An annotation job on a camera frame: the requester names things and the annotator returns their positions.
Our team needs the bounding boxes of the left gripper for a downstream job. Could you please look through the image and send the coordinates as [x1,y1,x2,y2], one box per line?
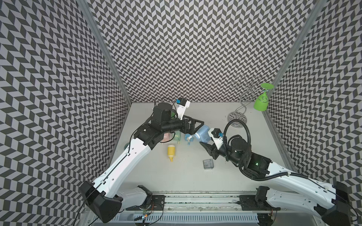
[161,113,204,134]

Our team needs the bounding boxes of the light blue pencil sharpener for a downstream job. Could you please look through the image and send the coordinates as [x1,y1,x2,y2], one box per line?
[192,125,211,143]

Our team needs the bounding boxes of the grey transparent tray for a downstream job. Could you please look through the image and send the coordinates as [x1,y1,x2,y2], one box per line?
[203,159,214,170]

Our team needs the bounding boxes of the yellow pencil sharpener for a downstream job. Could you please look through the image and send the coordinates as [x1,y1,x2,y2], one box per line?
[167,145,176,162]

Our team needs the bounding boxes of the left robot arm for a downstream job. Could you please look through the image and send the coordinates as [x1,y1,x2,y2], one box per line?
[79,98,204,223]

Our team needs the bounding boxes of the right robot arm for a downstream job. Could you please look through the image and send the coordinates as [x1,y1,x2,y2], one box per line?
[200,135,352,226]

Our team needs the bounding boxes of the green plastic wine glass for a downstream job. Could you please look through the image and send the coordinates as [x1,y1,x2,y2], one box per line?
[254,83,274,112]

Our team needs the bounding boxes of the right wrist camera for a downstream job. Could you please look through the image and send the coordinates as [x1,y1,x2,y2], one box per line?
[208,128,223,150]

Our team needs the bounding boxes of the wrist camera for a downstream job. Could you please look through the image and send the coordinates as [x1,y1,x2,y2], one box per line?
[208,128,223,150]
[176,98,190,120]

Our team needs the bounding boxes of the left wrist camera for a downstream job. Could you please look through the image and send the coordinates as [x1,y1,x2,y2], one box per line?
[176,98,190,120]

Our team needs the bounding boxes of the metal wire glass rack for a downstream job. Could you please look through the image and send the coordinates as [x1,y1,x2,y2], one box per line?
[227,77,258,124]

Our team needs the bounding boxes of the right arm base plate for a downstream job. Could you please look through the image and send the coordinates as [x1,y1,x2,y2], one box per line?
[237,195,272,211]

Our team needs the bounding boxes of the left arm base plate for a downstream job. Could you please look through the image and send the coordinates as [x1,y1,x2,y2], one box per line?
[135,195,166,211]

